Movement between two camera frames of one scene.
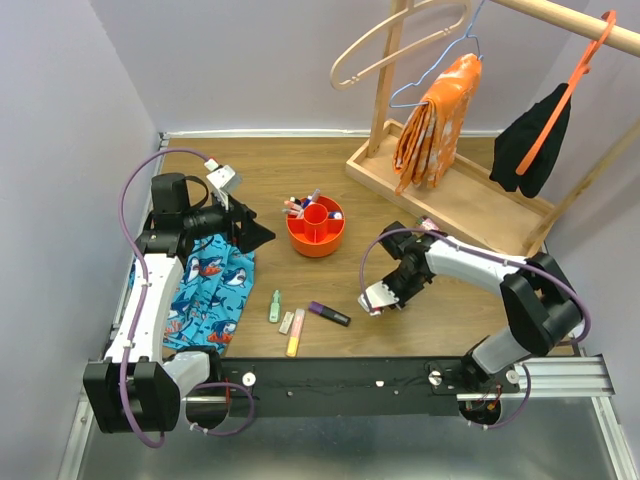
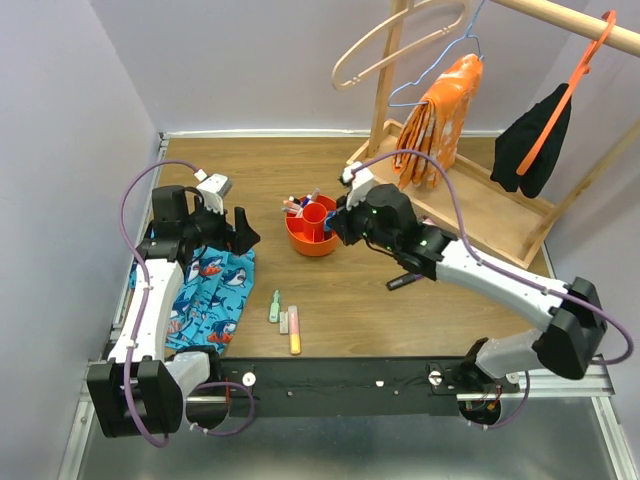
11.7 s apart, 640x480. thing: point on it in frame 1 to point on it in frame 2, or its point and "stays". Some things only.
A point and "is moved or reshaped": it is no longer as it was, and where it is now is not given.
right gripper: x=402 y=296 to x=343 y=220
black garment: x=513 y=144 stays
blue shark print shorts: x=216 y=281 stays
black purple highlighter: x=329 y=313 is moved or reshaped
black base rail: x=344 y=387 stays
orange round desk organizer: x=318 y=230 stays
